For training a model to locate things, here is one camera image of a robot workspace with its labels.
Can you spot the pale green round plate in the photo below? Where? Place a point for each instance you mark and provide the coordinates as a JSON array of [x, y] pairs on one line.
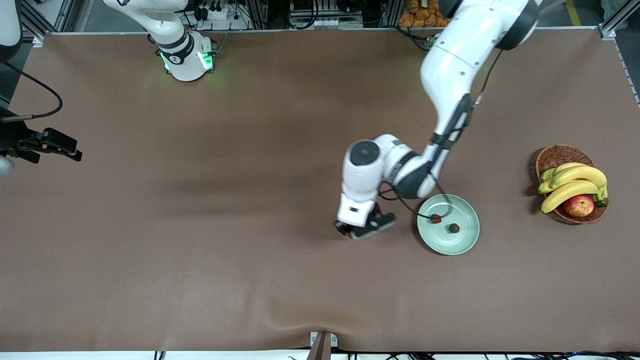
[[460, 242]]

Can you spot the white terminal strip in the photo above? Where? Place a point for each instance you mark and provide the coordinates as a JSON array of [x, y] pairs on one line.
[[337, 23]]

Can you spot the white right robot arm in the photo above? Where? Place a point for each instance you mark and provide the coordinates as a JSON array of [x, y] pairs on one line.
[[185, 65]]

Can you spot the pile of orange bread rolls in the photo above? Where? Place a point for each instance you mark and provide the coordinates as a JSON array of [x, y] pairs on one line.
[[415, 15]]

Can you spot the brown table cover mat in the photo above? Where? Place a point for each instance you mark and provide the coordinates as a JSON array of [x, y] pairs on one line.
[[300, 275]]

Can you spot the red strawberry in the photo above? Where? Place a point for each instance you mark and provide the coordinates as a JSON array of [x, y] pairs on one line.
[[453, 228], [436, 219]]

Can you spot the white power strip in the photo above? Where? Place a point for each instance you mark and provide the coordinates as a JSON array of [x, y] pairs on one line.
[[217, 14]]

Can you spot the aluminium frame post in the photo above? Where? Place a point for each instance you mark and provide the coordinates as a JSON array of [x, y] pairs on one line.
[[37, 37], [612, 25]]

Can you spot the brown wicker basket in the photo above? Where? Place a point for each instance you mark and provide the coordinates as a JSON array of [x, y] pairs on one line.
[[555, 156]]

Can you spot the yellow banana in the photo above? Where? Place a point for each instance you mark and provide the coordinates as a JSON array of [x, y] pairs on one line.
[[544, 187], [567, 166], [582, 173], [565, 195], [548, 174]]

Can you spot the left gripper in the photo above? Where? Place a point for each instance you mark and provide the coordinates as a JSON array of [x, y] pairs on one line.
[[343, 228]]

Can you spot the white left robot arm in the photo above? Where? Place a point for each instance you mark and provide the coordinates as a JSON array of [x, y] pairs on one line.
[[450, 65]]

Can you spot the red yellow apple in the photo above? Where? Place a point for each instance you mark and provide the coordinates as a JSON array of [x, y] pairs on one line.
[[579, 206]]

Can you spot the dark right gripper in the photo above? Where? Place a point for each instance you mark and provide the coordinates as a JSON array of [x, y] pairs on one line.
[[13, 138]]

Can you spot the grey metal table bracket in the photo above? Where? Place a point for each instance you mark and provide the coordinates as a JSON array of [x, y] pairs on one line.
[[322, 347]]

